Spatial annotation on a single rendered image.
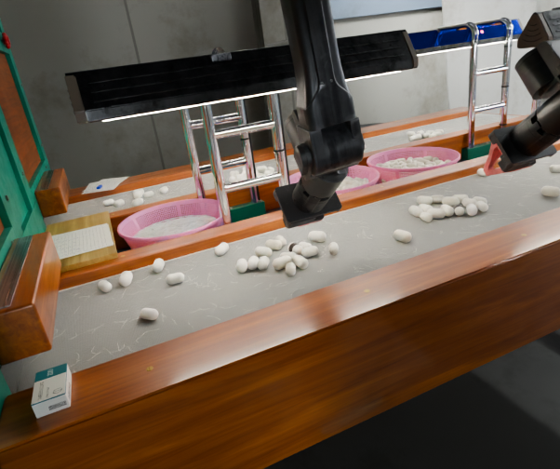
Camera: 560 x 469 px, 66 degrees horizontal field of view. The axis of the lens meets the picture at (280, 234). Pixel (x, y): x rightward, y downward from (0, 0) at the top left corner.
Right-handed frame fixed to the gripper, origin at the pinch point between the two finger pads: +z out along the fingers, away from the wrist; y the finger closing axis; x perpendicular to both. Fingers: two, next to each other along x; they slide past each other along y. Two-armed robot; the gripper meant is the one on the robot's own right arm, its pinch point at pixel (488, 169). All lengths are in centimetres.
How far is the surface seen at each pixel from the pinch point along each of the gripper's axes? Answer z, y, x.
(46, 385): -1, 75, 12
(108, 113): -1, 61, -23
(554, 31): -2.1, -34.5, -26.8
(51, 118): 182, 86, -165
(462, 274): -3.8, 18.6, 16.0
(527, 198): 12.7, -19.7, 4.2
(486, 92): 156, -206, -114
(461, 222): 12.0, 0.1, 5.2
